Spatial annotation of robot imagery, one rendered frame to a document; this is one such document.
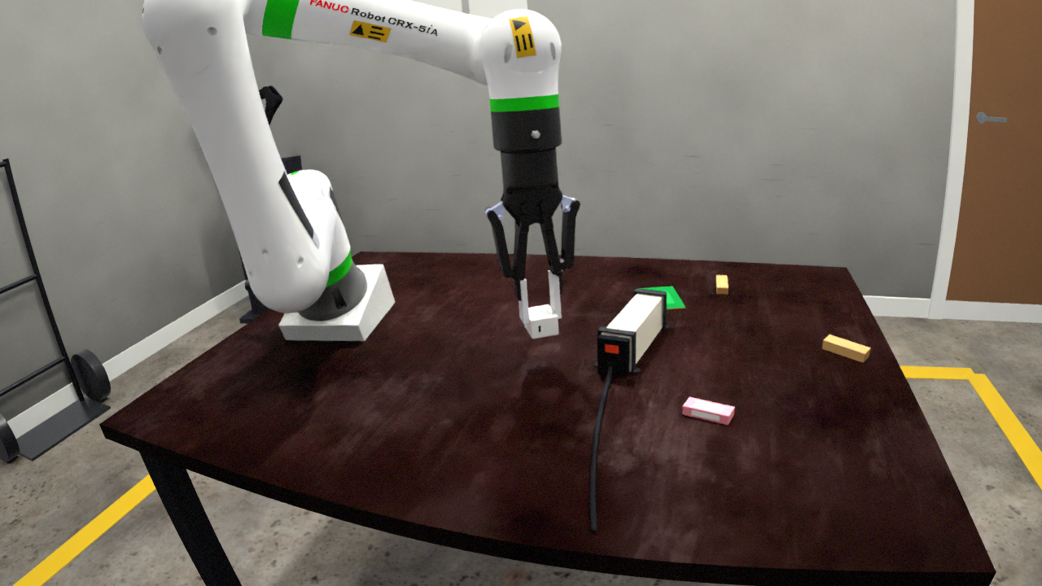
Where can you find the white charger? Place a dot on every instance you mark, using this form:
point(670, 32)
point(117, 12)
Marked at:
point(543, 322)

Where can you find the tan rectangular block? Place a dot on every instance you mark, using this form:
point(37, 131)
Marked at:
point(846, 348)

